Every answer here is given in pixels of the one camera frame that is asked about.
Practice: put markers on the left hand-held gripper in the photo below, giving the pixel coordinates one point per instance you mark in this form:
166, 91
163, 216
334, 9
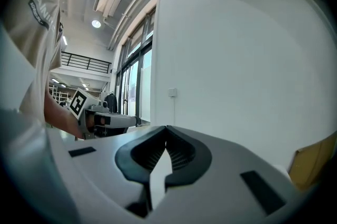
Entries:
79, 104

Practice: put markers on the black window frame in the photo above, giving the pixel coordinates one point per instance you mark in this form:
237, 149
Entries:
134, 72

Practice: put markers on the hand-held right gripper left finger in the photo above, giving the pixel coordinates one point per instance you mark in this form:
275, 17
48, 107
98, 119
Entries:
105, 165

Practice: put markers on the person's left hand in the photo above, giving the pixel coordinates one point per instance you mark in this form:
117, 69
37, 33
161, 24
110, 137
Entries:
90, 120

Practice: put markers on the black balcony railing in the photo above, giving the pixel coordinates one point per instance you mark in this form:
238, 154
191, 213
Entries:
84, 62

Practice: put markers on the hanging dark garment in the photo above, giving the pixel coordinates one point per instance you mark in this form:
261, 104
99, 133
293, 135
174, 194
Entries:
111, 103

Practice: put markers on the person's left forearm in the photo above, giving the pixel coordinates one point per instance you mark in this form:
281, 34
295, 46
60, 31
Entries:
60, 115

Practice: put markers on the large leaning cardboard sheet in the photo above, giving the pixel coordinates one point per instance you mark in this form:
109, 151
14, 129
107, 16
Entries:
313, 162

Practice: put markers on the round ceiling light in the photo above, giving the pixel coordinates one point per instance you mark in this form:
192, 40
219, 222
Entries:
96, 23

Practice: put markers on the white wall socket plate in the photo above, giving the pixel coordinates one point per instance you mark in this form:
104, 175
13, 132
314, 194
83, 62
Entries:
172, 92

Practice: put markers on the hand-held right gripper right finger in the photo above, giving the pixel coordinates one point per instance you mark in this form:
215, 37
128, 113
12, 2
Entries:
223, 165

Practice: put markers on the white ceiling pipes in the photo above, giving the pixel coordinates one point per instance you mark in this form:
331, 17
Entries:
147, 1

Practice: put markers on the person's beige shirt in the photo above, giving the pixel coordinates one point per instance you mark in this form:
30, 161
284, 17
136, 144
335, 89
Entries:
31, 33

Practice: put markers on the ceiling air conditioner unit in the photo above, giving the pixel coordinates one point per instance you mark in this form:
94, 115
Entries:
109, 1

